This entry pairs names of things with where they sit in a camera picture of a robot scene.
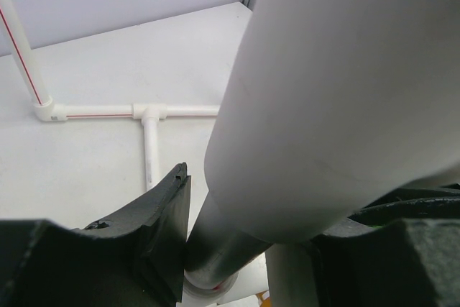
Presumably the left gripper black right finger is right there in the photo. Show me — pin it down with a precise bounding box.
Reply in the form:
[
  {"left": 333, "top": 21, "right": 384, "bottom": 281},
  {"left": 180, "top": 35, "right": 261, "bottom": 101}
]
[{"left": 304, "top": 184, "right": 459, "bottom": 306}]

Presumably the white pipe assembly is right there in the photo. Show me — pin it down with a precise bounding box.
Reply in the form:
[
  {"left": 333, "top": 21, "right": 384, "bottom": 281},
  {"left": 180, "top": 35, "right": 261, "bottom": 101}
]
[{"left": 1, "top": 0, "right": 459, "bottom": 306}]

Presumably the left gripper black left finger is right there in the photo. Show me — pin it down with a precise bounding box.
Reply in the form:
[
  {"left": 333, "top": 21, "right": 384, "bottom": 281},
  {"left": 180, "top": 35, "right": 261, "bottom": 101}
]
[{"left": 1, "top": 163, "right": 191, "bottom": 306}]

